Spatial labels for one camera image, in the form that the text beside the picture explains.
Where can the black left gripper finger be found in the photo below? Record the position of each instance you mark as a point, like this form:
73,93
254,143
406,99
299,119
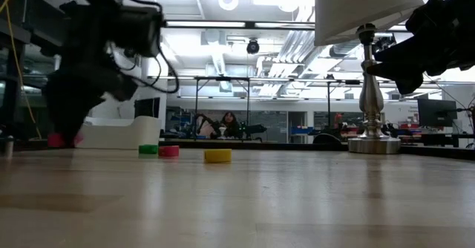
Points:
67,118

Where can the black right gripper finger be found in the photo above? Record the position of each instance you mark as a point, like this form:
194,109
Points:
404,77
404,51

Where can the red mini stapler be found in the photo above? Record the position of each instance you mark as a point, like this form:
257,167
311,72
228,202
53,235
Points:
169,151
53,140

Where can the green mini stapler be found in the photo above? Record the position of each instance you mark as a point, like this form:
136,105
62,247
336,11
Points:
148,149

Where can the yellow mini stapler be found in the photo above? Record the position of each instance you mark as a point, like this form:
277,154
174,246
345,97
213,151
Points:
217,156

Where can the background black robot arm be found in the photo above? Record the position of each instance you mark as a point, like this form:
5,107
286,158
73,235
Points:
204,123
256,129

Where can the black computer monitor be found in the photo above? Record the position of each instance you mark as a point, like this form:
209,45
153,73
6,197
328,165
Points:
146,108
437,112

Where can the white plastic bin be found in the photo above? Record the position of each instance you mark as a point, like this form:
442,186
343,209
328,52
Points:
122,134

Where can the table lamp white shade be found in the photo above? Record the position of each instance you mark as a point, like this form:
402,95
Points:
356,10

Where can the dark storage rack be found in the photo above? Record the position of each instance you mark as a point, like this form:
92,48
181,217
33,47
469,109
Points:
37,36

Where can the blue storage bin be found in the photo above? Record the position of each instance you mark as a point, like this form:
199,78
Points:
301,130

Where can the ceiling light strip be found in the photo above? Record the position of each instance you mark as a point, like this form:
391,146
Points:
222,24

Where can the person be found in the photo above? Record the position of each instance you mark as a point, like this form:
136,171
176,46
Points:
231,127

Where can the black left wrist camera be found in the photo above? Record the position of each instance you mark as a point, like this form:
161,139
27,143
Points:
139,32

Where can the black metal frame structure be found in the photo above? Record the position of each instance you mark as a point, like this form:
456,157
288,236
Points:
222,78

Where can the black aluminium frame rail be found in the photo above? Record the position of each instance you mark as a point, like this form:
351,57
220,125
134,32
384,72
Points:
282,146

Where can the black dome camera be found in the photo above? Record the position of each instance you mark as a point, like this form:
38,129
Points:
253,47

